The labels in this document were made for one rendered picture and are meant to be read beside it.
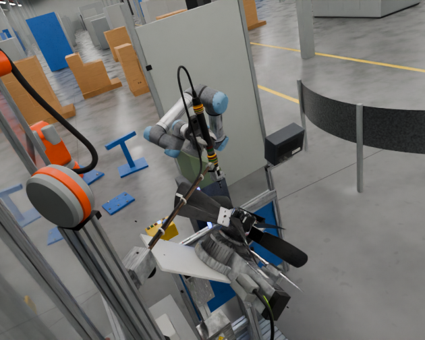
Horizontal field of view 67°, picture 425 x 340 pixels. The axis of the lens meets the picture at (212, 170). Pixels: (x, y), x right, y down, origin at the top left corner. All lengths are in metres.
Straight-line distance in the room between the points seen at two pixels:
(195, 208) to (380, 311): 1.67
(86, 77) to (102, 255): 9.78
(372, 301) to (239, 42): 2.66
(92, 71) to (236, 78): 7.39
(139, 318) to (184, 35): 2.68
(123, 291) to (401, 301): 2.16
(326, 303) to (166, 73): 2.42
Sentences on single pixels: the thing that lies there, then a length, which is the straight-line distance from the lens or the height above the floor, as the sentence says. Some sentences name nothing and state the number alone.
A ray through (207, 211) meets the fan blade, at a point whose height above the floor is 1.32.
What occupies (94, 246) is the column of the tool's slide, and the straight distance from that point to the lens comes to 0.91.
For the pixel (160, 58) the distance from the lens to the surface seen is 3.20.
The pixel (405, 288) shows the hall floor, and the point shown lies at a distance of 2.85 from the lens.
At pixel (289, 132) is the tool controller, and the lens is 2.20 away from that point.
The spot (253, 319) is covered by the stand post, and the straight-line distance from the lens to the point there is 1.99.
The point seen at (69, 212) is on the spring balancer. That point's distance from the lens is 0.80.
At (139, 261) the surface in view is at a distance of 1.06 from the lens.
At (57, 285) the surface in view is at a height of 1.67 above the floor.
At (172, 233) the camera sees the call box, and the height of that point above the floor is 1.02.
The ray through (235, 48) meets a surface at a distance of 3.59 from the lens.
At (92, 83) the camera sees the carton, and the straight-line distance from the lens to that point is 10.60.
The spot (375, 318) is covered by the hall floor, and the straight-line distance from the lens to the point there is 2.67.
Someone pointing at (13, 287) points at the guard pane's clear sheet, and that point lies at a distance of 0.72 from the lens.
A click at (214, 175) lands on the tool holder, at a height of 1.46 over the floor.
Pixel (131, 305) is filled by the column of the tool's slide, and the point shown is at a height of 1.47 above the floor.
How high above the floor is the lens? 2.24
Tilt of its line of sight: 31 degrees down
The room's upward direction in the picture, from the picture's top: 16 degrees counter-clockwise
